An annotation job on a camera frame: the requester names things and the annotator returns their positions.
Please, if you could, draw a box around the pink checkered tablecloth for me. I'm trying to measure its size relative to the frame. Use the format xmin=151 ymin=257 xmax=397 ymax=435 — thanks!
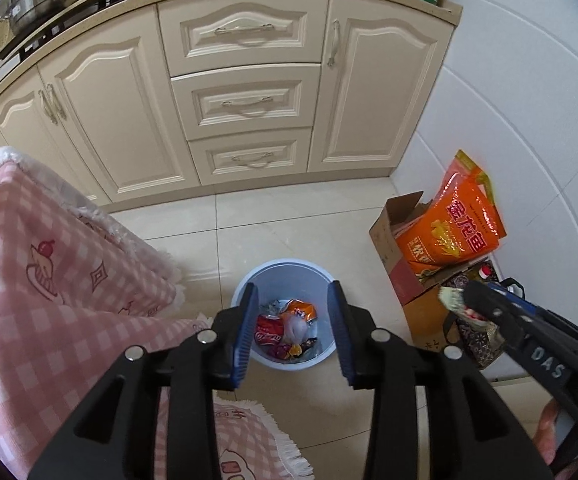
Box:
xmin=0 ymin=146 xmax=315 ymax=480

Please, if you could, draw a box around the cream cabinet drawer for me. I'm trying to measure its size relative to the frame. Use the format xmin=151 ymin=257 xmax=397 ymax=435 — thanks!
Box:
xmin=158 ymin=0 xmax=331 ymax=77
xmin=170 ymin=64 xmax=321 ymax=141
xmin=187 ymin=129 xmax=314 ymax=186

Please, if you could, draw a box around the red drink can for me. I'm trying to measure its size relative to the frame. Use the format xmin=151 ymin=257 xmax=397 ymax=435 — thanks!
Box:
xmin=255 ymin=312 xmax=285 ymax=356

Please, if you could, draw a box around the white green snack wrapper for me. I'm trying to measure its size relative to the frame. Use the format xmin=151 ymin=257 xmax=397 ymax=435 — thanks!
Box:
xmin=438 ymin=284 xmax=490 ymax=328

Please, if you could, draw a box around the person's right hand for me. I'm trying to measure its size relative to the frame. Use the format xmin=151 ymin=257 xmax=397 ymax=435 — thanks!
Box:
xmin=534 ymin=399 xmax=577 ymax=467

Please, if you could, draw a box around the black patterned carry bag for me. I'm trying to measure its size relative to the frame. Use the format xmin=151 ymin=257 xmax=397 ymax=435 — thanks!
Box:
xmin=456 ymin=276 xmax=526 ymax=372

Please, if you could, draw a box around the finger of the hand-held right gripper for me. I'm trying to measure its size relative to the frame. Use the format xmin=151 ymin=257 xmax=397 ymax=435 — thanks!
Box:
xmin=489 ymin=284 xmax=552 ymax=323
xmin=462 ymin=281 xmax=531 ymax=349

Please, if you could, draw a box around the dark candy wrapper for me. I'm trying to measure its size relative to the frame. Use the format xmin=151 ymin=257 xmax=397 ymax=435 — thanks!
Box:
xmin=271 ymin=339 xmax=320 ymax=362

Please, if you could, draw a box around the cream cabinet door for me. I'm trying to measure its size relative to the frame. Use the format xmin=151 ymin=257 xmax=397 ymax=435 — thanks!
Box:
xmin=309 ymin=0 xmax=441 ymax=177
xmin=54 ymin=10 xmax=196 ymax=192
xmin=0 ymin=70 xmax=112 ymax=206

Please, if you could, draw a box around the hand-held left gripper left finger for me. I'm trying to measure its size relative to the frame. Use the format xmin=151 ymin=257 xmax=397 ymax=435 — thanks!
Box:
xmin=28 ymin=282 xmax=261 ymax=480

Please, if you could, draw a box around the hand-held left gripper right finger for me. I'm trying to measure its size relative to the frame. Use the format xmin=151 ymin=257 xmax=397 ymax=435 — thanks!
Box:
xmin=326 ymin=280 xmax=555 ymax=480

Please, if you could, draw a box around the clear crumpled plastic bag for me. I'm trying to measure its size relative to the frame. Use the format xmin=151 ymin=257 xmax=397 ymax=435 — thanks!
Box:
xmin=280 ymin=311 xmax=315 ymax=346

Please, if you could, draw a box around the orange snack bag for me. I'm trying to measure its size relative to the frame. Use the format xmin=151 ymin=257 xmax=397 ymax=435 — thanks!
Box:
xmin=281 ymin=299 xmax=318 ymax=323

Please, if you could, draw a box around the black gas stove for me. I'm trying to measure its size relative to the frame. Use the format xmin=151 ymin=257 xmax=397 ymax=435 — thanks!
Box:
xmin=0 ymin=0 xmax=161 ymax=61

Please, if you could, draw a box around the blue plastic trash bin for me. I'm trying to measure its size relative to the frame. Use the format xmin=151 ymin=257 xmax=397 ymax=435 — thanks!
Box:
xmin=230 ymin=258 xmax=337 ymax=372

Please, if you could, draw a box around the orange rice bag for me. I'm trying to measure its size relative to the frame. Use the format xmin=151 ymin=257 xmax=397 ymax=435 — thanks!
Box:
xmin=395 ymin=149 xmax=507 ymax=281

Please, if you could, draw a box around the open cardboard box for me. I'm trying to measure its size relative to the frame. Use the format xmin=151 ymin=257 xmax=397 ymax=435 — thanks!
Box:
xmin=369 ymin=191 xmax=440 ymax=306

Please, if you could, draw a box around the cream kitchen cabinet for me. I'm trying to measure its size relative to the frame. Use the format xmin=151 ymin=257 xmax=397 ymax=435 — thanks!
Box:
xmin=0 ymin=0 xmax=462 ymax=213

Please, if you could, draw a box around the plain brown cardboard box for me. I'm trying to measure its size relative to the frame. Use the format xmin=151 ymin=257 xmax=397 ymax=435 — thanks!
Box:
xmin=403 ymin=280 xmax=462 ymax=358

